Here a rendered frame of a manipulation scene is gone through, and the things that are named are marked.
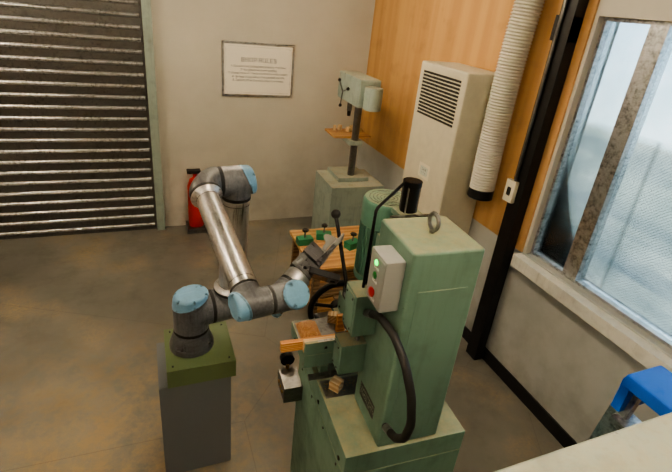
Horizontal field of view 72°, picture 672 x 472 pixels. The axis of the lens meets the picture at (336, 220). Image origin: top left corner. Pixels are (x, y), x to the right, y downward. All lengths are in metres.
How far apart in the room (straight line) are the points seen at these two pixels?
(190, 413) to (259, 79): 2.96
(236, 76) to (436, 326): 3.34
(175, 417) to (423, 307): 1.37
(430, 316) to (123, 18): 3.46
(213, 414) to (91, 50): 2.94
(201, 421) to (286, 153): 2.90
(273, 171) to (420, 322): 3.47
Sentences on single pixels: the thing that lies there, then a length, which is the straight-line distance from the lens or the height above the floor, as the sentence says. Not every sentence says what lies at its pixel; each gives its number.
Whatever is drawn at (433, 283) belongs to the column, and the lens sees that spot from 1.29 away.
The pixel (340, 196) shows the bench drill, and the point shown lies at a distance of 3.88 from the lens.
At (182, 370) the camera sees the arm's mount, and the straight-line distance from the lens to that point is 2.13.
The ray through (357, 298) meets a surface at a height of 1.30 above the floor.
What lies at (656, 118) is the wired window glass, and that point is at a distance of 2.52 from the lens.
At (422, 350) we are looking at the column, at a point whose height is 1.19.
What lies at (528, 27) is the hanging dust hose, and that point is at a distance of 2.81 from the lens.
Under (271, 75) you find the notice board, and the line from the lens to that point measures 4.38.
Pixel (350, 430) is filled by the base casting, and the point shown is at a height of 0.80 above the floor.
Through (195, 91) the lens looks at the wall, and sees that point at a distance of 4.31.
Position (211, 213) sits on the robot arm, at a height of 1.40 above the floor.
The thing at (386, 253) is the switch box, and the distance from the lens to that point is 1.27.
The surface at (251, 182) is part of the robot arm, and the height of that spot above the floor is 1.44.
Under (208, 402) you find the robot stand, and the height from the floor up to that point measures 0.42.
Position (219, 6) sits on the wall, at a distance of 4.26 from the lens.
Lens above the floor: 2.08
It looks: 25 degrees down
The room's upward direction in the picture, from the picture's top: 6 degrees clockwise
